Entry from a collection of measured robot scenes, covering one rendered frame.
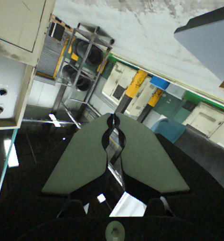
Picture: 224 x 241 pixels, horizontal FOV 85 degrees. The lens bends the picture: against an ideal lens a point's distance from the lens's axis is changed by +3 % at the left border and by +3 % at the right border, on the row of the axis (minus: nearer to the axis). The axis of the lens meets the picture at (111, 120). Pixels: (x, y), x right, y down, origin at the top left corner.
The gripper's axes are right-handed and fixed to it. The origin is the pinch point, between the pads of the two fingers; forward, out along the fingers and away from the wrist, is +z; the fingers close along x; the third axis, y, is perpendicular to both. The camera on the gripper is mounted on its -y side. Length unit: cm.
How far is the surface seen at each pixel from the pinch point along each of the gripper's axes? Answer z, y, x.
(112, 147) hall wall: 690, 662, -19
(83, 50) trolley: 339, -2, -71
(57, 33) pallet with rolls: 586, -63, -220
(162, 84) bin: 441, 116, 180
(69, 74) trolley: 361, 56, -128
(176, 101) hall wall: 618, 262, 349
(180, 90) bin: 405, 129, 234
